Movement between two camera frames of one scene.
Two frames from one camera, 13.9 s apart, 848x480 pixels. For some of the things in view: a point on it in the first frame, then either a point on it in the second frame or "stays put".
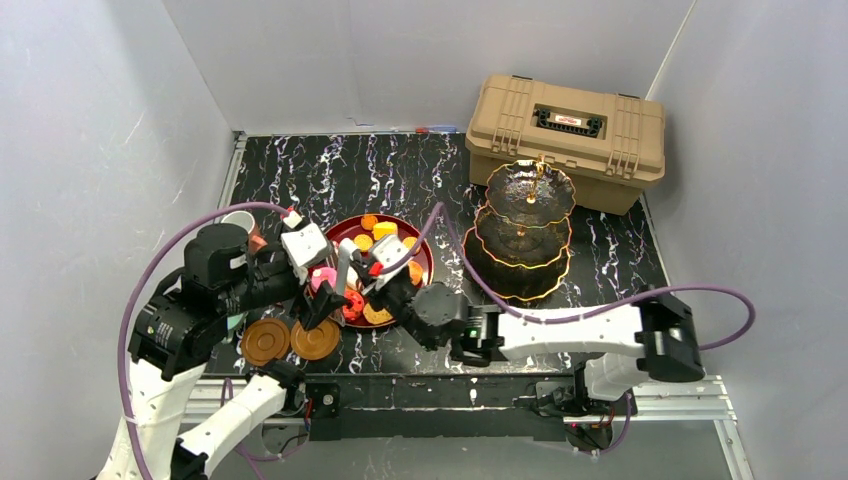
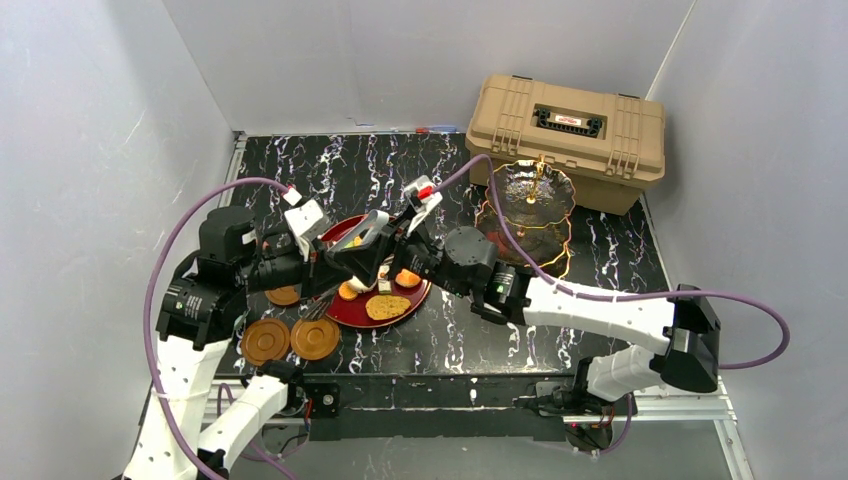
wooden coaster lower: x=265 y=340 stays put
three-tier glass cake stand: x=519 y=245 stays put
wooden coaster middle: x=315 y=343 stays put
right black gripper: x=387 y=295 → x=403 y=244
